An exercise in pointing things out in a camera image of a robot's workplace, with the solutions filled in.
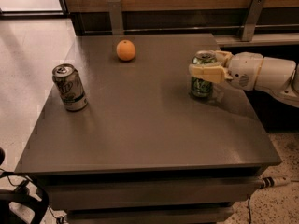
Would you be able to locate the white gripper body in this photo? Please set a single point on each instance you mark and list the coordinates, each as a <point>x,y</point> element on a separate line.
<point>244,69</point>

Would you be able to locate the grey table drawer unit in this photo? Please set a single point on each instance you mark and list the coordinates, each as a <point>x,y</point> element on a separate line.
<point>147,198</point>

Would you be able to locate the grey metal left bracket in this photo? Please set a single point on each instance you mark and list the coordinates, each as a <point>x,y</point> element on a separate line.
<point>115,14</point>

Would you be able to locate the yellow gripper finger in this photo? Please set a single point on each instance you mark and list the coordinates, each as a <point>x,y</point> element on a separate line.
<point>224,57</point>
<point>214,74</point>

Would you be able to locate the silver white soda can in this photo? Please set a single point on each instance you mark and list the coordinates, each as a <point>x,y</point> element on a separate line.
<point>67,80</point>

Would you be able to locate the white black handle bar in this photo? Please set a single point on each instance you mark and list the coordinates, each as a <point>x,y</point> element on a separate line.
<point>270,182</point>

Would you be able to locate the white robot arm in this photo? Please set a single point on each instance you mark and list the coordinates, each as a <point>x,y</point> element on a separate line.
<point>277,77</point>

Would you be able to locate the orange fruit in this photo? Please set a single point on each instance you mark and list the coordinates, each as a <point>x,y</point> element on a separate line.
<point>126,50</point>

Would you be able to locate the green soda can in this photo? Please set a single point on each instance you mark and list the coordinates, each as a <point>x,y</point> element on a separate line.
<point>199,87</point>

